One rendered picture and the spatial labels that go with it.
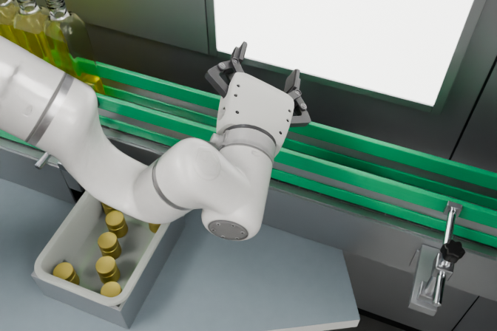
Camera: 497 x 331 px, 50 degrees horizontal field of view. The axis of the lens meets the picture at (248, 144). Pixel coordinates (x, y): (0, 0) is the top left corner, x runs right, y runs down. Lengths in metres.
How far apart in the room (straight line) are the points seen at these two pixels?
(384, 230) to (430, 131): 0.22
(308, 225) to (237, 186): 0.39
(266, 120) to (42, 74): 0.30
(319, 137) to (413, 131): 0.20
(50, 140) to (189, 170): 0.15
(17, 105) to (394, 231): 0.62
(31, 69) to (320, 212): 0.56
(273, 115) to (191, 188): 0.20
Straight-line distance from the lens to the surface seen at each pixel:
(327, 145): 0.95
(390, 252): 0.99
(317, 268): 1.01
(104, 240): 0.98
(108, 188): 0.66
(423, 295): 0.87
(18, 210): 1.16
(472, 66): 0.93
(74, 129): 0.57
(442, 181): 0.95
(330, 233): 0.99
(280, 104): 0.75
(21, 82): 0.56
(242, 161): 0.66
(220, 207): 0.61
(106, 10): 1.09
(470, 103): 0.98
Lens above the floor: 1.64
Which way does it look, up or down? 50 degrees down
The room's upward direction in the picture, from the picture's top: straight up
